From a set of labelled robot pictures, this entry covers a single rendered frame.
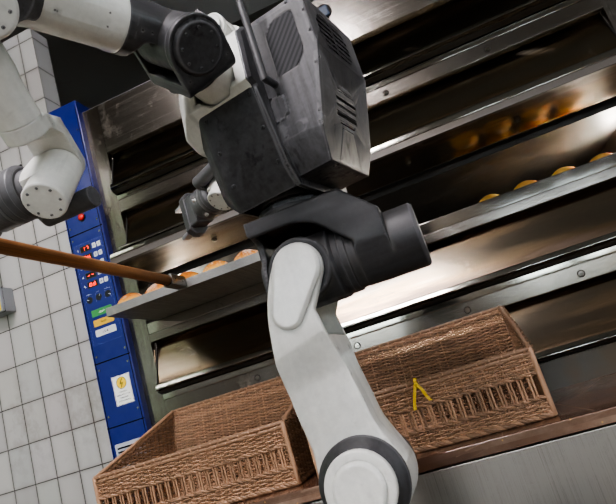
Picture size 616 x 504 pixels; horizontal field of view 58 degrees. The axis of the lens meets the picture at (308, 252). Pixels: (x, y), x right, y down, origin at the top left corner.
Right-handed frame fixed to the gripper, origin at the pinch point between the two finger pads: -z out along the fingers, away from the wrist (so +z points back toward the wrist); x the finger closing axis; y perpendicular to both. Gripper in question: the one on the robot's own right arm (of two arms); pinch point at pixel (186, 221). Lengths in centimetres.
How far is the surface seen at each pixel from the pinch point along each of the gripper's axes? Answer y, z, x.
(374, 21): -75, 31, 60
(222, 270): -13.3, -9.2, -12.6
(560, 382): -81, 42, -73
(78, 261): 34.6, 9.2, -12.5
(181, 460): 13, -10, -61
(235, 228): -31.4, -21.7, 5.6
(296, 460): -5, 12, -68
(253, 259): -19.2, -0.7, -12.8
